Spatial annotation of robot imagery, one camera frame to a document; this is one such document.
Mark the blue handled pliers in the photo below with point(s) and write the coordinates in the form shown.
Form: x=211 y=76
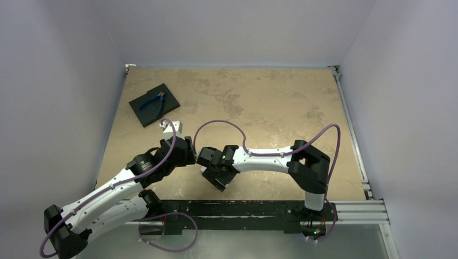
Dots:
x=160 y=97

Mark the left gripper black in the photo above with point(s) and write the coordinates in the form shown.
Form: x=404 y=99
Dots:
x=189 y=157

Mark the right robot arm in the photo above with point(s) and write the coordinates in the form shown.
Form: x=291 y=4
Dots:
x=305 y=164

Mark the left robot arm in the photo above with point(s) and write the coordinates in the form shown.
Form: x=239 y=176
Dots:
x=124 y=198

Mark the black square pad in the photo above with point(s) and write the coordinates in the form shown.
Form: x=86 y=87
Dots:
x=147 y=116

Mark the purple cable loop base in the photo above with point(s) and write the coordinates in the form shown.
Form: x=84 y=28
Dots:
x=170 y=229

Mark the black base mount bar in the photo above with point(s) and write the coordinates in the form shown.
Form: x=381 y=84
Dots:
x=287 y=216

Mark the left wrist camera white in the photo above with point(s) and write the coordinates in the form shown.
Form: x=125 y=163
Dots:
x=169 y=128

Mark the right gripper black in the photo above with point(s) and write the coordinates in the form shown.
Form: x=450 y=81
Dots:
x=217 y=181

